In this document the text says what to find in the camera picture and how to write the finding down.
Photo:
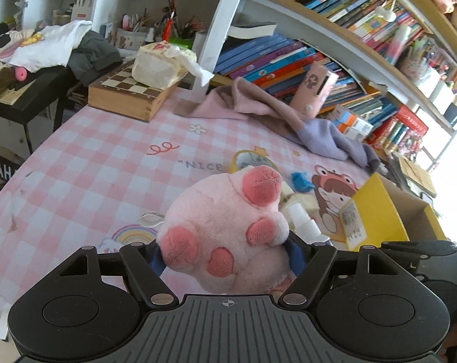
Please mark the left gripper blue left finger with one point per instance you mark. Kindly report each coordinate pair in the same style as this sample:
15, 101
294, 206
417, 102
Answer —
156, 260

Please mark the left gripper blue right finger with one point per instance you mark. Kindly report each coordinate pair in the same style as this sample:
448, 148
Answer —
296, 250

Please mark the white square charger block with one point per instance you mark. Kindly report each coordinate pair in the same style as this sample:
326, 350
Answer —
303, 225

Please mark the blue plastic bag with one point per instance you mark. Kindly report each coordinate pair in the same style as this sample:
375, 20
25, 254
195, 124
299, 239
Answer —
301, 182

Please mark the pink plush pig toy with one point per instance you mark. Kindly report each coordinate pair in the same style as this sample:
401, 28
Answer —
227, 233

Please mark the yellow cardboard box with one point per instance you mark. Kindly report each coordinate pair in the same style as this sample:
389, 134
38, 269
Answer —
381, 212

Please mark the yellow tape roll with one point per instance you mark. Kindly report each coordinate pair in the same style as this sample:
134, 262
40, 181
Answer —
245, 158

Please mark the pink checked tablecloth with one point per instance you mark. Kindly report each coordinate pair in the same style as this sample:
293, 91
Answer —
91, 181

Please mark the orange white box lower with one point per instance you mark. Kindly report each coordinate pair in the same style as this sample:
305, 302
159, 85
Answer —
353, 133

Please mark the orange white box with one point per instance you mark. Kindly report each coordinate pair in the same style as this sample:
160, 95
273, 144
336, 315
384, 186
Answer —
353, 133
345, 119

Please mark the brown envelope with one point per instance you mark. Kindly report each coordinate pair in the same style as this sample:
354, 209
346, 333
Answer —
417, 175

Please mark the orange white box upper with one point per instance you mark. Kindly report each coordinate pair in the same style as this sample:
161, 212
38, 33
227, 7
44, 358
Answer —
345, 119

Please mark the pink purple cloth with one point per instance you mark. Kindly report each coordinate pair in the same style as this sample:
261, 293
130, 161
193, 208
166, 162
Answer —
243, 100

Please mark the pink cylindrical device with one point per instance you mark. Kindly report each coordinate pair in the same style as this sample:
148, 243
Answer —
313, 90

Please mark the red dictionary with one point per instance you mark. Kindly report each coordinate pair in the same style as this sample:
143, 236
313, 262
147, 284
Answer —
400, 131

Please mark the white tissue pack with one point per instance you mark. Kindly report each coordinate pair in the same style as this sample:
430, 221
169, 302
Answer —
161, 65

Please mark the row of blue books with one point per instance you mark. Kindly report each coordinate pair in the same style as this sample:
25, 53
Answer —
261, 59

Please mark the white clothes pile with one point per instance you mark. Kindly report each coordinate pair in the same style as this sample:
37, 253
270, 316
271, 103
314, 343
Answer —
74, 45

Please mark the white bookshelf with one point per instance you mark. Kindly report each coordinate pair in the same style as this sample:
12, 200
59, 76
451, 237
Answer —
292, 19

